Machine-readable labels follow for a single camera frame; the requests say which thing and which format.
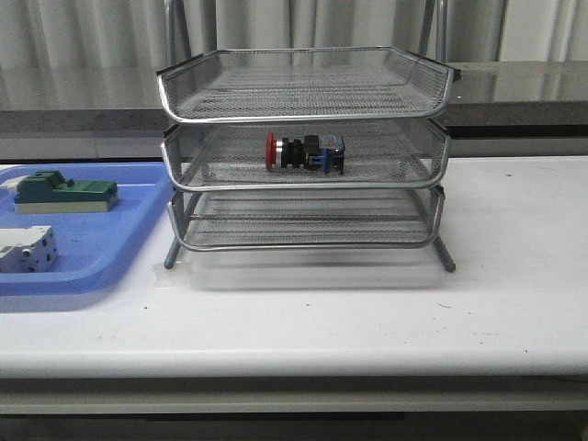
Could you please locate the red emergency stop button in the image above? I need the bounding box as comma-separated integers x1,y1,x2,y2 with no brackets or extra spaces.
266,132,345,175

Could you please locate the silver mesh tray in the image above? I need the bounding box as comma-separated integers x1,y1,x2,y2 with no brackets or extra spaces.
157,46,458,124
161,119,451,192
168,186,445,252

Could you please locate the blue plastic tray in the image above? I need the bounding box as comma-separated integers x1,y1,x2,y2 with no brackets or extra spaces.
1,162,172,296

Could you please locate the white circuit breaker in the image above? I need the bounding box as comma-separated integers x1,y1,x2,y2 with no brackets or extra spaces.
1,225,58,273

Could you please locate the grey stone counter ledge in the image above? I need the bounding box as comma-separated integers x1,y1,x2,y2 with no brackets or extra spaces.
1,61,587,139

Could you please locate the grey metal rack frame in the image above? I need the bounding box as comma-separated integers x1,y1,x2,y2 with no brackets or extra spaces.
164,1,456,272

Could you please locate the green electrical switch block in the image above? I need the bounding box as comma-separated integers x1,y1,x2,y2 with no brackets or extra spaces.
1,169,119,214

